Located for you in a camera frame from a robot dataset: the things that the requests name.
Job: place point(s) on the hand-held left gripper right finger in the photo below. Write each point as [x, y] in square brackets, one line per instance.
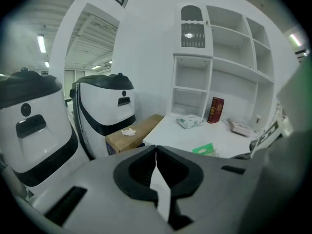
[192, 177]

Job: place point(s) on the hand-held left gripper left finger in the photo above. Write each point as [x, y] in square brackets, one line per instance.
[124, 177]

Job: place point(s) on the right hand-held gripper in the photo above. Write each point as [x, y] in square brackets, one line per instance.
[267, 134]

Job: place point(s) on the white flat box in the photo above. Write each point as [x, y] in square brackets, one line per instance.
[240, 127]

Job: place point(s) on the crumpled white tissue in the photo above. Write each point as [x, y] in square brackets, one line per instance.
[128, 132]

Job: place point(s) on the brown cardboard box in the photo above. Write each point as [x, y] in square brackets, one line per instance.
[139, 133]

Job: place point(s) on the white and green tissue packet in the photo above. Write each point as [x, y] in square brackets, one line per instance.
[190, 121]

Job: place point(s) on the red hardcover book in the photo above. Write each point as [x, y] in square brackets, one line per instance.
[216, 110]

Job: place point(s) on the white shelf cabinet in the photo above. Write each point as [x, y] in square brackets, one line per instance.
[234, 64]

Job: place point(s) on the small white and black robot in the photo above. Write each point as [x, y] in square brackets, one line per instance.
[104, 101]

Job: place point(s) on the long ceiling light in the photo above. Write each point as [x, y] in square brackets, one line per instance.
[41, 43]
[295, 40]
[46, 64]

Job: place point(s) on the large white and black robot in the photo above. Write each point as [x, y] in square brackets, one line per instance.
[36, 130]

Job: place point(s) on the white cabinet door with glass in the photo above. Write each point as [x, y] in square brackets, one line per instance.
[193, 28]

